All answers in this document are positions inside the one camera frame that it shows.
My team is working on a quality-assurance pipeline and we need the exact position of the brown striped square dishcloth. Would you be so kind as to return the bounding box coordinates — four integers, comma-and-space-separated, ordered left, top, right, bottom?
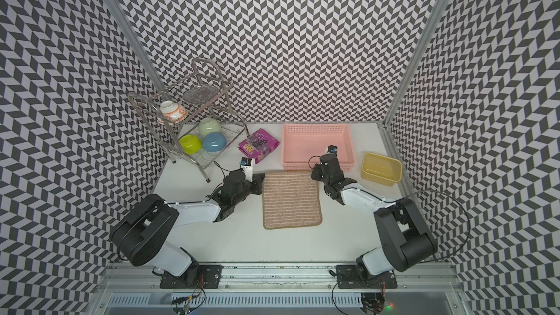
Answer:
262, 171, 323, 230

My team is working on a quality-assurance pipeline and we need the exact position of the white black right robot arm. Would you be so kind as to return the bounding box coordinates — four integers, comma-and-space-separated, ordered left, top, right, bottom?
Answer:
311, 146, 438, 280

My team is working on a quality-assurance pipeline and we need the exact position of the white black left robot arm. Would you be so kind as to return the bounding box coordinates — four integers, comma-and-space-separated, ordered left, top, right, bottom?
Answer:
109, 169, 265, 277

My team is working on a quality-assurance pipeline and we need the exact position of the pink perforated plastic basket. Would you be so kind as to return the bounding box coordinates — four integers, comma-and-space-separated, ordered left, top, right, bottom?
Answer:
281, 124, 355, 172

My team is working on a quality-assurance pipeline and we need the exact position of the purple snack packet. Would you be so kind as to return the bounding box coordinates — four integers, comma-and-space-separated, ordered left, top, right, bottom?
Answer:
239, 128, 280, 164

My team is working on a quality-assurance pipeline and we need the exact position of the yellow plastic container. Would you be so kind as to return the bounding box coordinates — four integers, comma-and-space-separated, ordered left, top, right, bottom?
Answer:
360, 153, 403, 186

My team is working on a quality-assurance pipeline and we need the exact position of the blue bowl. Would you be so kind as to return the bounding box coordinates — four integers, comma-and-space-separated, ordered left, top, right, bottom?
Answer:
203, 132, 228, 153

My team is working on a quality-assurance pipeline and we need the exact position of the lime green bowl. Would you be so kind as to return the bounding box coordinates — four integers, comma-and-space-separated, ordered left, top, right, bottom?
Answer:
179, 134, 203, 155

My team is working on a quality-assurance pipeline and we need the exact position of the pale green bowl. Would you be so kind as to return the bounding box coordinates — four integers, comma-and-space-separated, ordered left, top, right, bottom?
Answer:
198, 118, 222, 139

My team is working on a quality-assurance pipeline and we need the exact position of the white orange ceramic bowl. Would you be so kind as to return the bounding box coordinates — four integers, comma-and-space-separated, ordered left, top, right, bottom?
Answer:
157, 101, 188, 124

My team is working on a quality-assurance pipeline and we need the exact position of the grey patterned plate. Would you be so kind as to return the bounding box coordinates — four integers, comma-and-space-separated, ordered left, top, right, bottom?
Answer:
182, 84, 220, 105

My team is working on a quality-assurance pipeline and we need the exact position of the metal wire dish rack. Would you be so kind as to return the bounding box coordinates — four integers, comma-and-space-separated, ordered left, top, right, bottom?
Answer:
128, 58, 249, 182

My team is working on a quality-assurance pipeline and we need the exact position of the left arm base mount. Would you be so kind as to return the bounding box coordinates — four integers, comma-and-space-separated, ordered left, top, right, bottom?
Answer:
160, 262, 223, 290

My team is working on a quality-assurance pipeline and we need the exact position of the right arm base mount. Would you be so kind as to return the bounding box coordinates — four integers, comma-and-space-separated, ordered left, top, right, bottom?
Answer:
334, 262, 398, 290

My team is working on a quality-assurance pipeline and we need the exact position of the aluminium front rail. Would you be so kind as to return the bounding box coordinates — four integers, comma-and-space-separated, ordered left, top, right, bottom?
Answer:
87, 262, 471, 314

